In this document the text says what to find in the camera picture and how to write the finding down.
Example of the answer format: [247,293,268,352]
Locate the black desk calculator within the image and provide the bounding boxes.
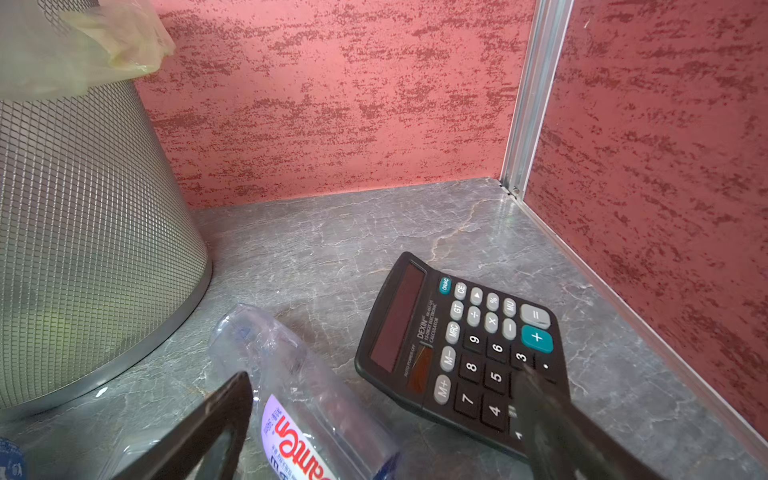
[355,252,570,456]

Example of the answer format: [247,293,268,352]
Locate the clear bottle red white label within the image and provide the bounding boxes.
[107,303,402,480]

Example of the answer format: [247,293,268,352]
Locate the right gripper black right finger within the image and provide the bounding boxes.
[513,366,660,479]

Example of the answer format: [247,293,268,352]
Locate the clear plastic bin liner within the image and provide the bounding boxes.
[1,1,176,101]

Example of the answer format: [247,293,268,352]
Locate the silver mesh waste bin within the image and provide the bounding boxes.
[0,0,214,421]

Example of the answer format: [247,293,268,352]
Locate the aluminium right corner post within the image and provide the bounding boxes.
[500,0,574,201]

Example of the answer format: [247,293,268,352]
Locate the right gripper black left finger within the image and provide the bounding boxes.
[116,371,253,479]

